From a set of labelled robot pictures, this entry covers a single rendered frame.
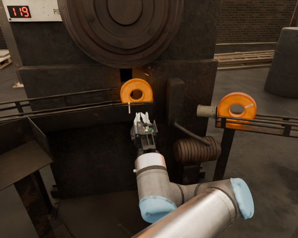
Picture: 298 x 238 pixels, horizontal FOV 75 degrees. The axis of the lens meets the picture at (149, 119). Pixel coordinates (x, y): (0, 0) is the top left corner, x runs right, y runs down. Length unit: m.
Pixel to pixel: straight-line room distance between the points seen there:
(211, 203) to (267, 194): 1.21
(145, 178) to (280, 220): 1.13
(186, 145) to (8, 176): 0.73
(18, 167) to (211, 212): 0.69
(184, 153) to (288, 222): 0.83
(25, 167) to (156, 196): 0.53
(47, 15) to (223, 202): 0.94
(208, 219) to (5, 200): 1.46
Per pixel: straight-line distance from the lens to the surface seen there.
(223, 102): 0.95
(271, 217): 1.52
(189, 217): 0.39
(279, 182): 1.77
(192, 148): 0.98
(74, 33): 0.87
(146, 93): 0.95
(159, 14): 0.79
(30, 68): 1.05
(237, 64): 4.68
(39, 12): 1.03
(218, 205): 0.46
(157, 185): 0.52
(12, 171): 0.87
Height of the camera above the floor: 1.10
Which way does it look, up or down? 29 degrees down
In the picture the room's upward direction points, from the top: straight up
